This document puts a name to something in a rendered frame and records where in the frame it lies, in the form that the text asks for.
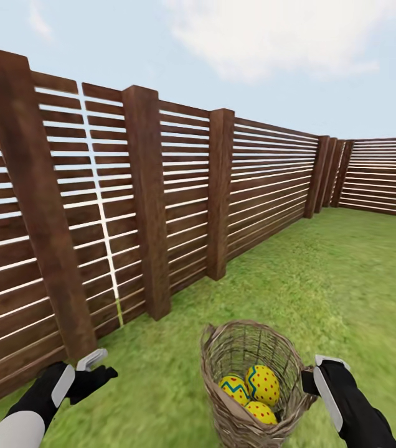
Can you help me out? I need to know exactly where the wicker basket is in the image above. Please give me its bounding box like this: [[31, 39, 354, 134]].
[[200, 319, 318, 448]]

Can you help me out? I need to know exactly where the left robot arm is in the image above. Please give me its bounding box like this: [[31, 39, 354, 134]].
[[0, 348, 118, 448]]

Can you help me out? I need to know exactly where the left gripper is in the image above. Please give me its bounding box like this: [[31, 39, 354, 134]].
[[70, 365, 118, 405]]

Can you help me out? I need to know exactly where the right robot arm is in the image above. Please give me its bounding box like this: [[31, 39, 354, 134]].
[[300, 355, 396, 448]]

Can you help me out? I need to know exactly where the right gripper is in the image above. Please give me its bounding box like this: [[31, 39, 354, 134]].
[[300, 370, 321, 396]]

